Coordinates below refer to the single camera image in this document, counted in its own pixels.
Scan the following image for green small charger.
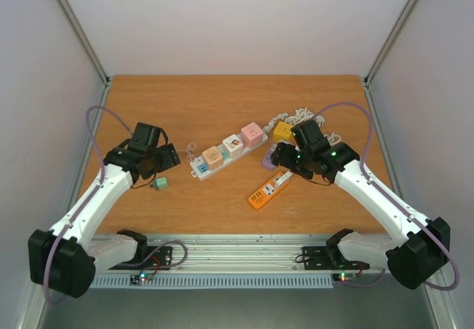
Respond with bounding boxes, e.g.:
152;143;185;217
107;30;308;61
150;177;169;190

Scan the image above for white charger with pink cable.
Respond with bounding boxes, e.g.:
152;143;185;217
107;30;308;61
177;142;196;163

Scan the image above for yellow cube socket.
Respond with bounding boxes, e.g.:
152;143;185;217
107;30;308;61
273;121;293;142

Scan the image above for white power strip pastel sockets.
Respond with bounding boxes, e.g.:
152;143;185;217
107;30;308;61
190;133;268;181

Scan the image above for beige cube socket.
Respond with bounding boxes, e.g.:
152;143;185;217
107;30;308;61
201;146;224;171

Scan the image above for pink cube socket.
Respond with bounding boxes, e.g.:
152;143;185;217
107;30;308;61
241;122;264;148

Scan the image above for white cube socket adapter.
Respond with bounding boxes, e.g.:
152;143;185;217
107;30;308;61
222;134;244;159

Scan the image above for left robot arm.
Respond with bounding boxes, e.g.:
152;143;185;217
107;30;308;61
27;122;180;298

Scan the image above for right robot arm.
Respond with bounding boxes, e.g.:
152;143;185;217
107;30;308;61
270;120;450;290

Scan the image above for purple power strip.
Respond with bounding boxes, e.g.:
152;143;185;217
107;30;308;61
261;146;276;170

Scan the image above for orange power strip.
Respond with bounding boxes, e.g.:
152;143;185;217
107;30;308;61
247;172;289;210

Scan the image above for left small circuit board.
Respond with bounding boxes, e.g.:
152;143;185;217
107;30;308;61
129;273;153;285

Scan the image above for small circuit board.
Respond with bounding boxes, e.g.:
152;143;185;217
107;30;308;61
129;273;153;285
332;272;361;282

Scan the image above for right small circuit board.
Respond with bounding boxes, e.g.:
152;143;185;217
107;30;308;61
332;272;361;282

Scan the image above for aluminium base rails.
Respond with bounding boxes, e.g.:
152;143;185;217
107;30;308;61
87;234;329;273

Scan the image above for white coiled power cable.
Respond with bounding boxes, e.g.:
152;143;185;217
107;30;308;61
262;107;344;144

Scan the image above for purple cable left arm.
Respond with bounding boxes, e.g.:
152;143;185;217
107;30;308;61
43;104;134;305

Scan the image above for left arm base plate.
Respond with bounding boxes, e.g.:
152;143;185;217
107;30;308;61
122;245;173;270

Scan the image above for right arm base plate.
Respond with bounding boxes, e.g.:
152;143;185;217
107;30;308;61
294;246;370;271

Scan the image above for grey slotted cable duct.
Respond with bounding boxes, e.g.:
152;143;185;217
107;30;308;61
91;273;333;290

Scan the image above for aluminium frame post left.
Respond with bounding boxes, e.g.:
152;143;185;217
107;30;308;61
56;0;110;87

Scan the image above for aluminium frame post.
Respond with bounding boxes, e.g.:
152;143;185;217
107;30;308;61
56;0;110;87
363;0;436;87

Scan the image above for aluminium frame post right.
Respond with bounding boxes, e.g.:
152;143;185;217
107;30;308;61
363;0;436;87

